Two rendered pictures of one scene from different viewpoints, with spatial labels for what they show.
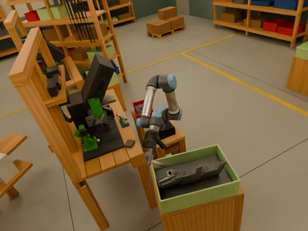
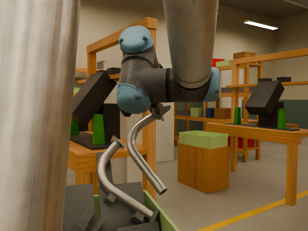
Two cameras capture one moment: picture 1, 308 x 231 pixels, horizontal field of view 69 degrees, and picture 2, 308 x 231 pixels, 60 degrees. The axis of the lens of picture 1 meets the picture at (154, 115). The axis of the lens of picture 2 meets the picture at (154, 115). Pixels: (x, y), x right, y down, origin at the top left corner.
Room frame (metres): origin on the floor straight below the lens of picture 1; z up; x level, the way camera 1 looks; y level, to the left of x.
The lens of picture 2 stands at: (1.95, -0.13, 1.32)
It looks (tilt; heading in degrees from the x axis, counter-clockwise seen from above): 4 degrees down; 166
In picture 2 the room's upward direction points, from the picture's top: straight up
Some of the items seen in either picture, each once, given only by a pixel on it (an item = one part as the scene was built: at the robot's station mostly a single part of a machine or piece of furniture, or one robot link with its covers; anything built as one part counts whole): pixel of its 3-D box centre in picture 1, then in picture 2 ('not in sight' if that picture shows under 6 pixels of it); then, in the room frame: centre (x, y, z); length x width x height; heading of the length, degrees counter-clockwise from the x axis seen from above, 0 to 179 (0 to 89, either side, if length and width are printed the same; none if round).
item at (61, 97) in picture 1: (52, 84); not in sight; (2.13, 0.94, 1.52); 0.90 x 0.25 x 0.04; 14
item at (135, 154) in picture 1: (121, 120); not in sight; (2.26, 0.41, 0.82); 1.50 x 0.14 x 0.15; 14
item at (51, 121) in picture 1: (55, 98); not in sight; (2.12, 0.97, 1.36); 1.49 x 0.09 x 0.97; 14
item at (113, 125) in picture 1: (97, 123); not in sight; (2.19, 0.68, 0.89); 1.10 x 0.42 x 0.02; 14
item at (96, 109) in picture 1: (95, 105); not in sight; (2.13, 0.60, 1.17); 0.13 x 0.12 x 0.20; 14
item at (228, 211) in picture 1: (195, 204); not in sight; (1.23, -0.22, 0.39); 0.68 x 0.52 x 0.79; 94
